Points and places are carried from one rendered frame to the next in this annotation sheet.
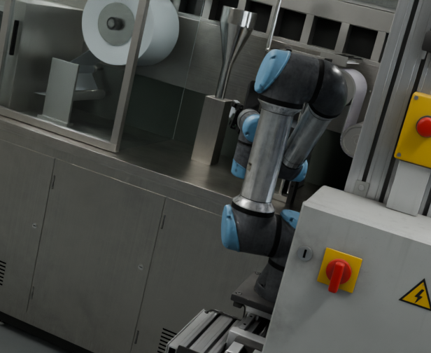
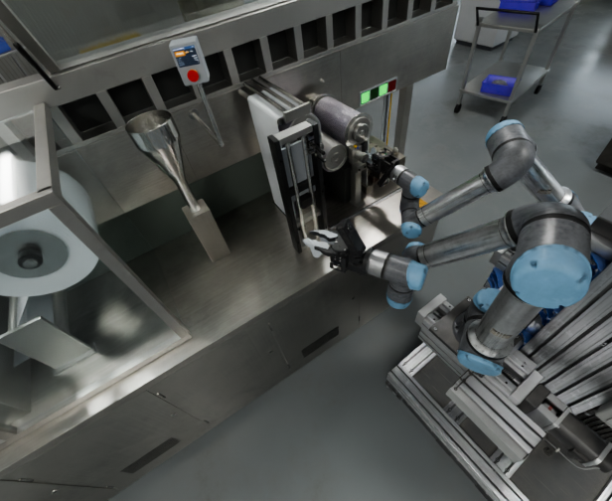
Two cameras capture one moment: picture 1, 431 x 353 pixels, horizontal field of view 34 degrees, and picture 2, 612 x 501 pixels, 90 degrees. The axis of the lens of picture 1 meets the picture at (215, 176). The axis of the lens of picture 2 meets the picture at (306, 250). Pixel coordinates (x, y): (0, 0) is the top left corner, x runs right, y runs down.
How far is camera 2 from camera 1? 2.01 m
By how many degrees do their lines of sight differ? 50
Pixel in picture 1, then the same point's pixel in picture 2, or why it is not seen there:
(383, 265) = not seen: outside the picture
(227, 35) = (166, 160)
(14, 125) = (78, 424)
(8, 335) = (206, 437)
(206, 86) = (144, 196)
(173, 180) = (267, 310)
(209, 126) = (210, 235)
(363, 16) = (238, 31)
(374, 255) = not seen: outside the picture
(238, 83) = not seen: hidden behind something
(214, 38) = (110, 153)
